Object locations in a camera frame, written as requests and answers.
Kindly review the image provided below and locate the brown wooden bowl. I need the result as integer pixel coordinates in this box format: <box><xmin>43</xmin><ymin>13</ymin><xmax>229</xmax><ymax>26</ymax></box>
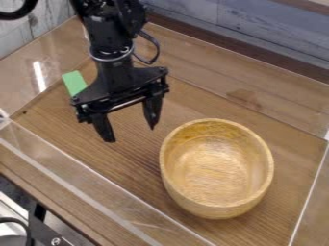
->
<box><xmin>159</xmin><ymin>118</ymin><xmax>276</xmax><ymax>220</ymax></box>

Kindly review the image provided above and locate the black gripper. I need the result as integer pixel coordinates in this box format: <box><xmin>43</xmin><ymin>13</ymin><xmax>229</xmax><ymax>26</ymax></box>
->
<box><xmin>72</xmin><ymin>56</ymin><xmax>170</xmax><ymax>143</ymax></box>

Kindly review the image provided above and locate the clear acrylic front wall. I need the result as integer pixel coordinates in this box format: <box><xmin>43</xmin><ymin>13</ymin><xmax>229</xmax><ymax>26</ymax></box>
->
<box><xmin>0</xmin><ymin>110</ymin><xmax>215</xmax><ymax>246</ymax></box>

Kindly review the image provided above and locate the black cable at corner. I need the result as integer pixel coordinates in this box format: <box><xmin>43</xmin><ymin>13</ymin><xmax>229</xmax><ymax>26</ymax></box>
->
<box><xmin>0</xmin><ymin>216</ymin><xmax>34</xmax><ymax>246</ymax></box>

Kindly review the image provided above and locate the black metal table bracket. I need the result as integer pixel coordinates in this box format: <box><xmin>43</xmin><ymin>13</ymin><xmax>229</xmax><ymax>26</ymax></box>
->
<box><xmin>28</xmin><ymin>203</ymin><xmax>75</xmax><ymax>246</ymax></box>

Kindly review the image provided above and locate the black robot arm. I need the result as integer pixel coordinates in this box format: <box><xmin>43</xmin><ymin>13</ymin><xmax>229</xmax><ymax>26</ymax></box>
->
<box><xmin>62</xmin><ymin>0</ymin><xmax>170</xmax><ymax>142</ymax></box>

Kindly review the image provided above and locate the green rectangular block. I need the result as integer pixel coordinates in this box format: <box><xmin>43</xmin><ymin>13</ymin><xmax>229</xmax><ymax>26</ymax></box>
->
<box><xmin>62</xmin><ymin>70</ymin><xmax>87</xmax><ymax>96</ymax></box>

